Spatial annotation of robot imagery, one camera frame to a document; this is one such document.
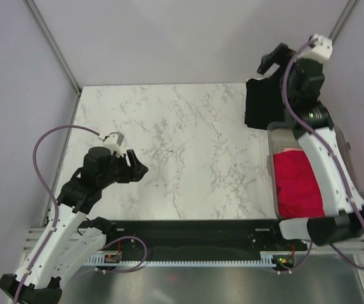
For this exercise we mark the black t-shirt blue logo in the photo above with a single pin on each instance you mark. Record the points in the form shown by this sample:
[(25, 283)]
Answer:
[(263, 103)]

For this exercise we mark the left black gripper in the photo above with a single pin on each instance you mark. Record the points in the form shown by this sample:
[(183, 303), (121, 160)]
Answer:
[(137, 170)]

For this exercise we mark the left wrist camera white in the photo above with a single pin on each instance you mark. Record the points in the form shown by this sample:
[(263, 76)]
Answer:
[(113, 141)]

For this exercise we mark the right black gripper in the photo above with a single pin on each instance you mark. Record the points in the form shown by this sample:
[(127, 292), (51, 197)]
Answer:
[(278, 57)]

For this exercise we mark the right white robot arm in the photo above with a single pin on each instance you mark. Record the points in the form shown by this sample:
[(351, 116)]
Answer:
[(313, 129)]

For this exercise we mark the clear plastic bin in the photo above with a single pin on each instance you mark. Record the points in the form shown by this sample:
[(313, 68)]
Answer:
[(343, 158)]

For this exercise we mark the right aluminium frame post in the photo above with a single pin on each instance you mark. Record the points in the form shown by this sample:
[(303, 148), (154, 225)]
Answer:
[(343, 18)]

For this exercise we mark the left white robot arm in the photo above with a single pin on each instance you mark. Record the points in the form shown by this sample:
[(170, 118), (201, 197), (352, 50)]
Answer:
[(41, 278)]

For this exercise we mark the slotted white cable duct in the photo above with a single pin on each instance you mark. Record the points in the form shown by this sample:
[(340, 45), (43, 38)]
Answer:
[(263, 259)]

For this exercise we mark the magenta t-shirt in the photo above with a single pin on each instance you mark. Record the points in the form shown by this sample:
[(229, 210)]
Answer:
[(297, 190)]

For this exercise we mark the aluminium frame post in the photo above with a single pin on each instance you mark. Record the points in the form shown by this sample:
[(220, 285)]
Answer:
[(52, 44), (343, 18)]

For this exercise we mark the left aluminium frame post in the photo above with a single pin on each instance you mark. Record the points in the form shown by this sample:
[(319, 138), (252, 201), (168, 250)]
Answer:
[(52, 44)]

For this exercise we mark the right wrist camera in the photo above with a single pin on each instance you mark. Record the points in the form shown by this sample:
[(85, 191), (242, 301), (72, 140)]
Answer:
[(319, 49)]

